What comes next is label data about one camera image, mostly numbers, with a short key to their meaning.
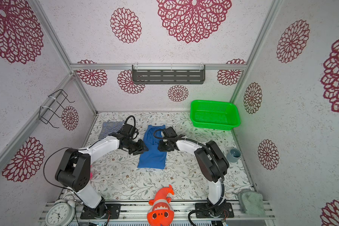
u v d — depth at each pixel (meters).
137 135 0.81
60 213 0.70
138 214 0.73
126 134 0.73
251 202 0.76
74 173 0.47
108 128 1.06
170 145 0.73
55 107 0.80
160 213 0.66
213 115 1.21
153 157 0.94
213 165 0.50
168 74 0.94
